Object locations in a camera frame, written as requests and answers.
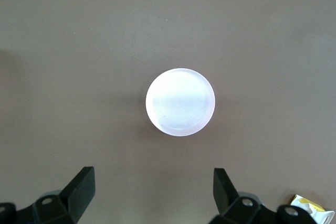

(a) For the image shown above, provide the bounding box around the yellow and white carton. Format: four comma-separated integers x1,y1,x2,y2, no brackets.
290,194,335,224

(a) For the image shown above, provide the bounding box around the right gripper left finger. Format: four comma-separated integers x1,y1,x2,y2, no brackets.
0,166,95,224

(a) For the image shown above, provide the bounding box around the pink round plate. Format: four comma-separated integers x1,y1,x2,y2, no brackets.
145,68,216,137

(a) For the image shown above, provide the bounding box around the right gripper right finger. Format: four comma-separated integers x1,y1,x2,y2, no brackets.
209,167,316,224

